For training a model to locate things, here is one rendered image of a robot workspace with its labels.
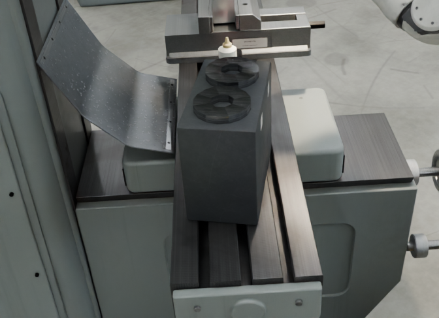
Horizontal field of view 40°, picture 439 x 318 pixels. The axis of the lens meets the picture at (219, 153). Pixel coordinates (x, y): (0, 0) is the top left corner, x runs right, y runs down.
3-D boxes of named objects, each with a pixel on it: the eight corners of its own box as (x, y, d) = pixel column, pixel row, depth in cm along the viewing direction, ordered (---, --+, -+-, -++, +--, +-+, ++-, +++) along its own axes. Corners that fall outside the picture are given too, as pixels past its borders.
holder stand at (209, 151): (272, 147, 117) (272, 53, 105) (258, 226, 99) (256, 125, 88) (210, 143, 119) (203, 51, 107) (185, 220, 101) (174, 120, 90)
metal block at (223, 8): (234, 12, 150) (232, -12, 146) (235, 22, 145) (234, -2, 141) (212, 13, 150) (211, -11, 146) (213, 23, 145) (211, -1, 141)
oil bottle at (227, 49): (237, 76, 139) (235, 32, 133) (238, 85, 136) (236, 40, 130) (219, 78, 139) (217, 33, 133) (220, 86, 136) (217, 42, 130)
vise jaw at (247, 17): (257, 8, 153) (257, -7, 150) (261, 29, 143) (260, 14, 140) (233, 9, 153) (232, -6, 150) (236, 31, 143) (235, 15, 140)
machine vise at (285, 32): (303, 29, 158) (304, -12, 151) (311, 55, 146) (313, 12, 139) (168, 36, 158) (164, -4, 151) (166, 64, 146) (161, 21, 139)
